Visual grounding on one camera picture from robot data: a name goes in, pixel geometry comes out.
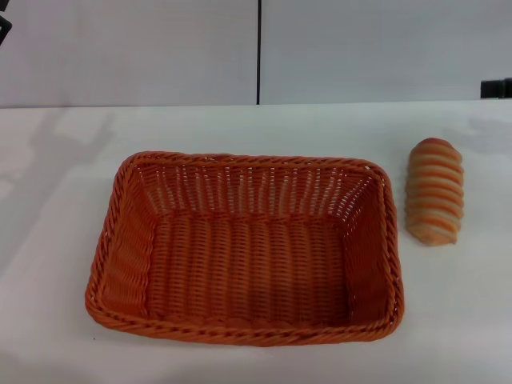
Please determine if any striped orange bread roll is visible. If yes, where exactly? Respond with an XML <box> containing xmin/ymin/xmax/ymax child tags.
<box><xmin>406</xmin><ymin>137</ymin><xmax>465</xmax><ymax>246</ymax></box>

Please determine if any orange woven plastic basket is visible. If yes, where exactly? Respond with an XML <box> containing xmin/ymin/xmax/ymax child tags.
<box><xmin>84</xmin><ymin>150</ymin><xmax>405</xmax><ymax>347</ymax></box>

